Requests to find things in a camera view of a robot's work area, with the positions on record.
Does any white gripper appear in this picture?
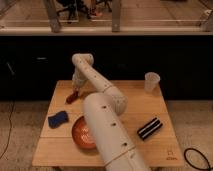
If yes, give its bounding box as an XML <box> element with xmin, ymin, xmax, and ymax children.
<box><xmin>72</xmin><ymin>70</ymin><xmax>87</xmax><ymax>95</ymax></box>

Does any red pepper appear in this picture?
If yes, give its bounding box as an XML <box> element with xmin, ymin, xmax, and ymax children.
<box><xmin>66</xmin><ymin>93</ymin><xmax>78</xmax><ymax>104</ymax></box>

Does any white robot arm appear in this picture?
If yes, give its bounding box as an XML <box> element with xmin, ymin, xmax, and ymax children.
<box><xmin>72</xmin><ymin>53</ymin><xmax>151</xmax><ymax>171</ymax></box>

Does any orange ceramic bowl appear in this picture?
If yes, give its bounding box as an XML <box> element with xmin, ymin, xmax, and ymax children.
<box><xmin>72</xmin><ymin>116</ymin><xmax>96</xmax><ymax>150</ymax></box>

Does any blue sponge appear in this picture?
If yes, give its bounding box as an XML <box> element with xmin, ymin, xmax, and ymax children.
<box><xmin>48</xmin><ymin>111</ymin><xmax>69</xmax><ymax>129</ymax></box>

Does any wooden table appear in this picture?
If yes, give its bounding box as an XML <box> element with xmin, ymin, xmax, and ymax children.
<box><xmin>32</xmin><ymin>80</ymin><xmax>183</xmax><ymax>167</ymax></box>

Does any clear plastic cup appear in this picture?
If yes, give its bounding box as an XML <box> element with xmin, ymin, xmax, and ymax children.
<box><xmin>144</xmin><ymin>72</ymin><xmax>160</xmax><ymax>93</ymax></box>

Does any black office chair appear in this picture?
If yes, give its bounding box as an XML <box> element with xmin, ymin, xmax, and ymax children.
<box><xmin>56</xmin><ymin>0</ymin><xmax>90</xmax><ymax>23</ymax></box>

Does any black white striped block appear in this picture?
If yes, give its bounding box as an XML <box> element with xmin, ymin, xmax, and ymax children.
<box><xmin>137</xmin><ymin>117</ymin><xmax>163</xmax><ymax>140</ymax></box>

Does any thin black floor cable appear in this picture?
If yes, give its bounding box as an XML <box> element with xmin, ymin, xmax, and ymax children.
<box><xmin>0</xmin><ymin>99</ymin><xmax>16</xmax><ymax>160</ymax></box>

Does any black cable loop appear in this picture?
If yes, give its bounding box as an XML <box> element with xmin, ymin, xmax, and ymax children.
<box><xmin>183</xmin><ymin>147</ymin><xmax>213</xmax><ymax>171</ymax></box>

